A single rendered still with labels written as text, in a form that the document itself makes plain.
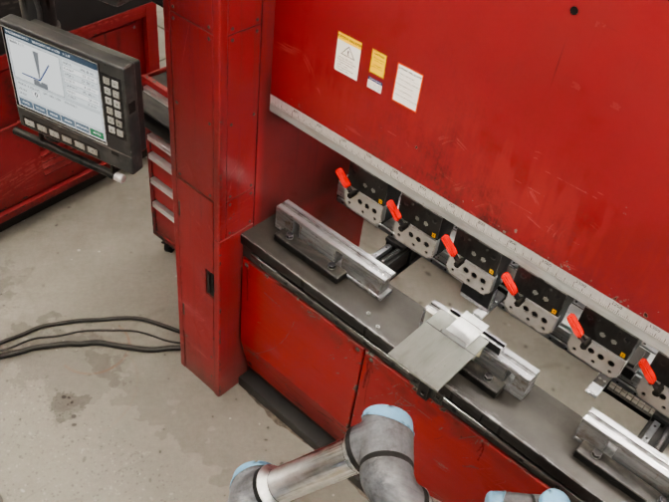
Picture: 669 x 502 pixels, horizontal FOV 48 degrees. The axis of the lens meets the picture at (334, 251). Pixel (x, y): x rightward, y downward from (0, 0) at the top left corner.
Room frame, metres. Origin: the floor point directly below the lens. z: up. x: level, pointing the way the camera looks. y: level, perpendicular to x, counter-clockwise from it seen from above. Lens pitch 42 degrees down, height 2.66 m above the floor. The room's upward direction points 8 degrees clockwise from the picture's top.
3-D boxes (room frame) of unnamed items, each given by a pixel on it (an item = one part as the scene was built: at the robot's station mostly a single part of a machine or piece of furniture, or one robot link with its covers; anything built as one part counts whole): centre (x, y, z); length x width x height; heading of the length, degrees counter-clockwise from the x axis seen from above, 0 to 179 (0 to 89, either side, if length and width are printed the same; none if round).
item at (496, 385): (1.52, -0.43, 0.89); 0.30 x 0.05 x 0.03; 53
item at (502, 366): (1.56, -0.48, 0.92); 0.39 x 0.06 x 0.10; 53
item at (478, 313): (1.72, -0.54, 1.01); 0.26 x 0.12 x 0.05; 143
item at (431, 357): (1.47, -0.34, 1.00); 0.26 x 0.18 x 0.01; 143
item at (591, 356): (1.36, -0.73, 1.26); 0.15 x 0.09 x 0.17; 53
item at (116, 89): (1.90, 0.81, 1.42); 0.45 x 0.12 x 0.36; 67
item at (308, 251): (1.90, 0.08, 0.89); 0.30 x 0.05 x 0.03; 53
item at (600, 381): (1.48, -0.85, 1.01); 0.26 x 0.12 x 0.05; 143
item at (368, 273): (1.92, 0.01, 0.92); 0.50 x 0.06 x 0.10; 53
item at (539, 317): (1.48, -0.57, 1.26); 0.15 x 0.09 x 0.17; 53
